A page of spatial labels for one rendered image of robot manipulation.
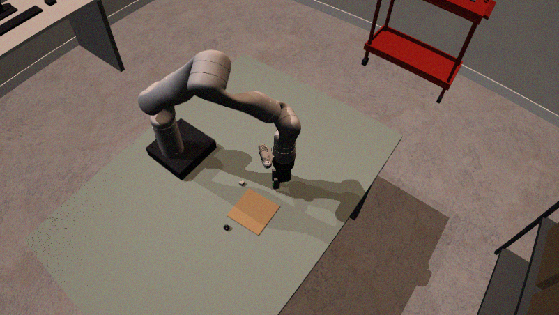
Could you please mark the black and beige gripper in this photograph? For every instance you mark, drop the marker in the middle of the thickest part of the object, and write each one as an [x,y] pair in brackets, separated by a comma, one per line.
[283,163]

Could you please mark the orange square mat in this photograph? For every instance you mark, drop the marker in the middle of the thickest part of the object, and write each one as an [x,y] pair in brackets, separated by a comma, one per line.
[253,211]

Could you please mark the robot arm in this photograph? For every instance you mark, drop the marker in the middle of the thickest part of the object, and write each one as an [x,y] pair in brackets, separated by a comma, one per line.
[208,80]

